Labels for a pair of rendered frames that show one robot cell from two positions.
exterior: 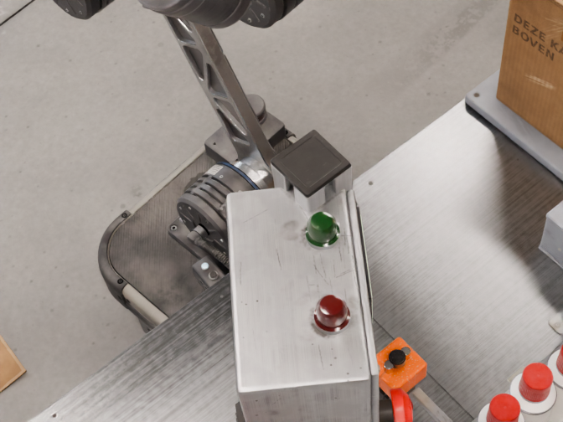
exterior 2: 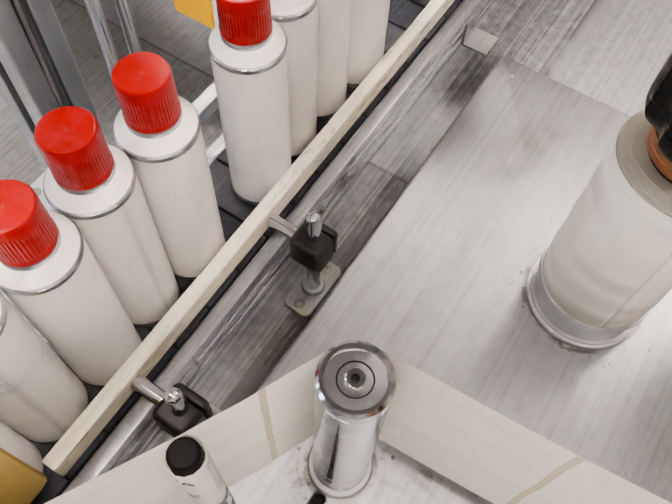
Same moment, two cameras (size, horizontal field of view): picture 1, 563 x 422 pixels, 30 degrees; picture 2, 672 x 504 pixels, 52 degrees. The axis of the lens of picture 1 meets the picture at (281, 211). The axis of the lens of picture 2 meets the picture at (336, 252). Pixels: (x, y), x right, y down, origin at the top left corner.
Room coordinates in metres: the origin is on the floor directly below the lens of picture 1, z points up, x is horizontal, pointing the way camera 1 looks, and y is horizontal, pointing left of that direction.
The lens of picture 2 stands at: (0.04, -0.06, 1.37)
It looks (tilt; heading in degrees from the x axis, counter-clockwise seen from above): 61 degrees down; 332
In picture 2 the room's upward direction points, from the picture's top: 4 degrees clockwise
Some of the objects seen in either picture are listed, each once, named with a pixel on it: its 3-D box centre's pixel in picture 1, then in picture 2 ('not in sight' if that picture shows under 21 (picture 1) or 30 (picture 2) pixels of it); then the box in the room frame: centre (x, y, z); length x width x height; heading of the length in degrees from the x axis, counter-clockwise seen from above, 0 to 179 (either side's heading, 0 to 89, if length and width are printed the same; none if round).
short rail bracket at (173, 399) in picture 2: not in sight; (169, 405); (0.21, -0.03, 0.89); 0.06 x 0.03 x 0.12; 32
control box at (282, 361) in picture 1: (306, 336); not in sight; (0.38, -0.01, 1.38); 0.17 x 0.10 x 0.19; 177
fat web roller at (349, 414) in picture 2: not in sight; (346, 430); (0.13, -0.13, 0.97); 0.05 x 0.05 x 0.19
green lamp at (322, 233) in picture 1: (322, 227); not in sight; (0.41, -0.03, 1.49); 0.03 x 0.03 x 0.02
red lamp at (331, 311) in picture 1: (331, 311); not in sight; (0.34, -0.02, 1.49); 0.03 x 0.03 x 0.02
